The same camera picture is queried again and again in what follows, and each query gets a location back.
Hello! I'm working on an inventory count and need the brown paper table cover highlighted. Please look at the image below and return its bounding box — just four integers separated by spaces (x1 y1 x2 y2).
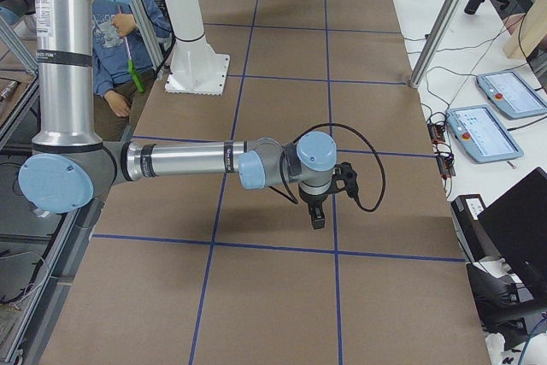
41 0 490 364

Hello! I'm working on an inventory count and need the teach pendant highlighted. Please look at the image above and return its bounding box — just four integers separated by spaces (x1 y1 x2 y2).
476 70 546 120
446 105 524 163

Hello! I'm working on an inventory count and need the near teach pendant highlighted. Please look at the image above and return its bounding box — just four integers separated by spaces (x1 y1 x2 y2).
446 105 524 163

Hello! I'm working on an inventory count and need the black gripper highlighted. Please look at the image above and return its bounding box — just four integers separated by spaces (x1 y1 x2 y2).
298 188 329 230

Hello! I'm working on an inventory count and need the person in blue sweater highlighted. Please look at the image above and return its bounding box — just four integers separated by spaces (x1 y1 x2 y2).
92 0 156 141

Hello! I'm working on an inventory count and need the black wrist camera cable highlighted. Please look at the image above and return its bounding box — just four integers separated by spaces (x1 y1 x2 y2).
273 123 387 213

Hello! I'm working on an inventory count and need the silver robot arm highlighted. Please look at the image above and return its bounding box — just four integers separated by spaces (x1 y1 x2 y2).
18 0 337 229

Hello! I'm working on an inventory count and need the black laptop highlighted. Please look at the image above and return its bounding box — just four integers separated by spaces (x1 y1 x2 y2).
479 167 546 297

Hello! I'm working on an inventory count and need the black box with label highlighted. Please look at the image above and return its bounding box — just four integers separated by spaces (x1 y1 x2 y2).
450 194 499 262

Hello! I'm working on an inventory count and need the wooden board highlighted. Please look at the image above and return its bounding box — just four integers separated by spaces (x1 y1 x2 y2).
503 0 546 59

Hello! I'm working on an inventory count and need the far teach pendant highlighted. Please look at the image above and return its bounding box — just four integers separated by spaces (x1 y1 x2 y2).
476 70 546 120

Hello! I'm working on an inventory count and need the green and pink stick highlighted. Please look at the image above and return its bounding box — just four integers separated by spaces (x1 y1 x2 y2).
117 3 145 93

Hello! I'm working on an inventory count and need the orange electronics board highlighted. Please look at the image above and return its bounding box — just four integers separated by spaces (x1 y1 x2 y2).
427 124 446 144

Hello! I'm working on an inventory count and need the aluminium frame post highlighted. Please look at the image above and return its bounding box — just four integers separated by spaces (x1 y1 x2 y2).
409 0 461 89

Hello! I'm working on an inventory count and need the white camera stand column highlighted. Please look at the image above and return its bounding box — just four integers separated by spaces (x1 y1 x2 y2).
165 0 230 96

